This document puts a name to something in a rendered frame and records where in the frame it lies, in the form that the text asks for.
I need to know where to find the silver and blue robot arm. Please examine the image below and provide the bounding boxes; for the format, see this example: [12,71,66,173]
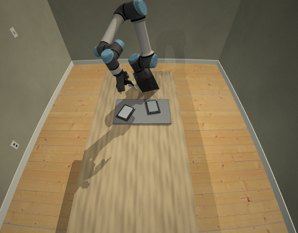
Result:
[93,0,158,92]

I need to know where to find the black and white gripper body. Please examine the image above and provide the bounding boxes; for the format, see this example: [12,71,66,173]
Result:
[113,69,129,85]

